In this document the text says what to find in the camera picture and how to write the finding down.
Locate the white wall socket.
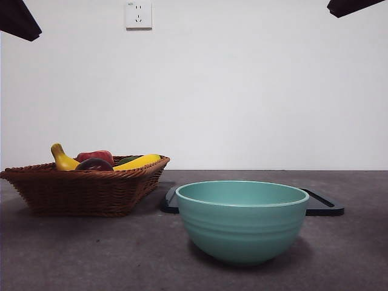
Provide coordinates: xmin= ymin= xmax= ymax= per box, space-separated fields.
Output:
xmin=125 ymin=1 xmax=153 ymax=30

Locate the dark purple plum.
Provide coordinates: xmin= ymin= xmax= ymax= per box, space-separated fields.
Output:
xmin=75 ymin=158 xmax=114 ymax=172

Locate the dark rectangular tray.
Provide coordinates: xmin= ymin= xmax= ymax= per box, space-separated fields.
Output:
xmin=159 ymin=186 xmax=345 ymax=216

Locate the yellow banana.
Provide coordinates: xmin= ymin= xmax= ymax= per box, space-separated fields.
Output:
xmin=50 ymin=142 xmax=162 ymax=172

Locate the brown wicker basket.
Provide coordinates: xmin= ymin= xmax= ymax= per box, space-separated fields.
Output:
xmin=0 ymin=155 xmax=171 ymax=218

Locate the teal ribbed bowl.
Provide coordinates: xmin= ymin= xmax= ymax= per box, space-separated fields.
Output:
xmin=175 ymin=179 xmax=310 ymax=267

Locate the red apple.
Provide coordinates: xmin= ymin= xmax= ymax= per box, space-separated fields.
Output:
xmin=75 ymin=150 xmax=115 ymax=167

